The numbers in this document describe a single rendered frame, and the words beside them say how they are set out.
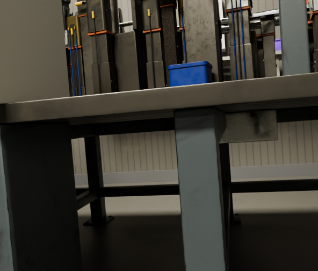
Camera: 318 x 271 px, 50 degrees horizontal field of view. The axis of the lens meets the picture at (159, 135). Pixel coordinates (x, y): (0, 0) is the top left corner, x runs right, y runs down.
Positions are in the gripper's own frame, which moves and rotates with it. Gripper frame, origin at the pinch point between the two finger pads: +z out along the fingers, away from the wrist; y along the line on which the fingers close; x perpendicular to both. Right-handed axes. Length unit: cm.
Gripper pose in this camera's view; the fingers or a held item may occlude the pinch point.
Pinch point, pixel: (65, 38)
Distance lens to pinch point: 170.6
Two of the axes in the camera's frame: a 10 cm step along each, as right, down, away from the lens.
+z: 0.8, 10.0, 0.4
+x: 9.4, -0.6, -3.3
